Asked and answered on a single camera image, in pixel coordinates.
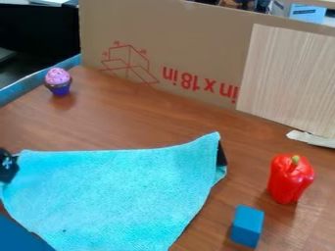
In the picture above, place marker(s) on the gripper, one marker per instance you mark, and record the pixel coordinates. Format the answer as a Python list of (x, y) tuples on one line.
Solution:
[(6, 170)]

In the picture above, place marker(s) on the cyan cloth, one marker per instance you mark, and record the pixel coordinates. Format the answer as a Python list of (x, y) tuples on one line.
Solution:
[(109, 192)]

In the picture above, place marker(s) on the pink and purple toy cupcake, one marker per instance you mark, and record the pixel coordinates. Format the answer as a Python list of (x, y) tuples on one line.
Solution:
[(58, 81)]

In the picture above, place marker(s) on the cardboard box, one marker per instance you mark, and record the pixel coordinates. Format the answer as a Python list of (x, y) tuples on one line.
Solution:
[(174, 49)]

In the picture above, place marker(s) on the blue block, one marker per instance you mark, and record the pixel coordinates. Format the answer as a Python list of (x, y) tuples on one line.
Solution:
[(247, 226)]

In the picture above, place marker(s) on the red toy pepper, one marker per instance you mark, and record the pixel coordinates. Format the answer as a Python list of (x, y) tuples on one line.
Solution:
[(288, 181)]

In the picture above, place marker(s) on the light wooden board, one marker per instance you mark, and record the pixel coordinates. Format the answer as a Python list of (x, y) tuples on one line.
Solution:
[(290, 78)]

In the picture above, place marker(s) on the white box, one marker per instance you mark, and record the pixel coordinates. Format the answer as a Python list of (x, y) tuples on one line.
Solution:
[(307, 12)]

